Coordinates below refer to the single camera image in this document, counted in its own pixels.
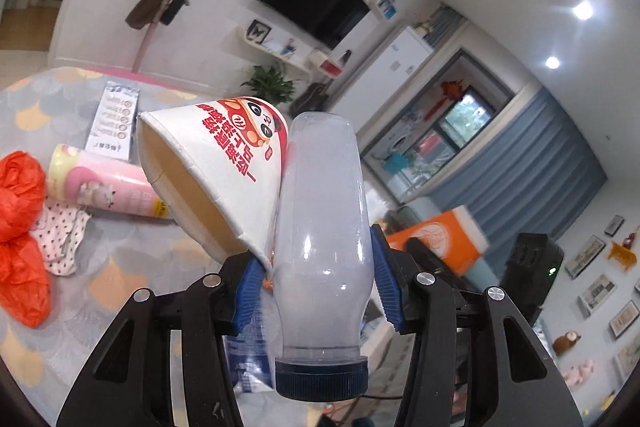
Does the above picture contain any framed butterfly picture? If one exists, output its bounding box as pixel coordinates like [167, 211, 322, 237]
[247, 19, 271, 44]

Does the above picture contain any dotted white cloth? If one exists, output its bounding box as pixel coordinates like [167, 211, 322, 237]
[30, 199, 92, 277]

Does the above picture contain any dark acoustic guitar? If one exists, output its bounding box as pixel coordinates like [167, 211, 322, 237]
[290, 83, 331, 115]

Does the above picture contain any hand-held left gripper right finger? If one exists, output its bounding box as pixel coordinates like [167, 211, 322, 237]
[370, 223, 583, 427]

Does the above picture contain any orange paper cup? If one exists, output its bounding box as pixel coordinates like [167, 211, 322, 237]
[387, 205, 488, 278]

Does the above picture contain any small black bag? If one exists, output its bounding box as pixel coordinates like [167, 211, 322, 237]
[160, 0, 190, 26]

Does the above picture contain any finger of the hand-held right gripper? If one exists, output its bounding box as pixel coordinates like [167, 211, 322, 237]
[404, 237, 494, 294]

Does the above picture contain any potted green plant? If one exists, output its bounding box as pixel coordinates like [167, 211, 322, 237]
[240, 63, 298, 108]

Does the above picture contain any white washing machine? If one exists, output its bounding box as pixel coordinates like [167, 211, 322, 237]
[385, 132, 416, 158]

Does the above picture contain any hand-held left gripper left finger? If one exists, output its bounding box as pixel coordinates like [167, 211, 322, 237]
[56, 252, 266, 427]

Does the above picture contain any clear plastic bottle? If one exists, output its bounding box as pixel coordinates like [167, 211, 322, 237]
[272, 111, 377, 403]

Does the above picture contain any red knot hanging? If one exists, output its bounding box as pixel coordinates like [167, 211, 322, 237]
[427, 79, 463, 122]

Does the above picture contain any wide blue curtain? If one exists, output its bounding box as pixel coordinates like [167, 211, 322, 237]
[430, 84, 608, 238]

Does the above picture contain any brown plush toy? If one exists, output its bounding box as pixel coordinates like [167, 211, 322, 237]
[552, 331, 582, 355]

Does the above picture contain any white red printed paper cup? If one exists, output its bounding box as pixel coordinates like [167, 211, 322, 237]
[136, 96, 291, 265]

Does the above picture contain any narrow blue curtain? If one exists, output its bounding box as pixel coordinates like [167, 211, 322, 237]
[425, 4, 468, 45]

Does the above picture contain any teal sofa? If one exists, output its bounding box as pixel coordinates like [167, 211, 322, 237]
[400, 198, 443, 228]

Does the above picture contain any white red drawer shelf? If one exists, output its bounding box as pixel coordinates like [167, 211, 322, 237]
[311, 49, 346, 80]

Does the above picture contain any pink cylinder can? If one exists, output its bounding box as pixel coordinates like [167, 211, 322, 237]
[47, 144, 176, 222]

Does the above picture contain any red plastic bag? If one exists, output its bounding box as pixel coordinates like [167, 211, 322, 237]
[0, 237, 53, 329]
[0, 151, 48, 244]

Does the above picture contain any orange toy figure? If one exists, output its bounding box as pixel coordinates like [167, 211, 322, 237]
[609, 232, 638, 273]

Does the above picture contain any curved white wall shelf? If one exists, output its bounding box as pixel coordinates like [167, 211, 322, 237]
[239, 32, 311, 75]

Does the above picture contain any white refrigerator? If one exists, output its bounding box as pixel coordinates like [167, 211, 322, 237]
[330, 27, 435, 142]

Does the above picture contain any pink plush toy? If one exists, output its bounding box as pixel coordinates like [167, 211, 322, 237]
[562, 358, 596, 385]

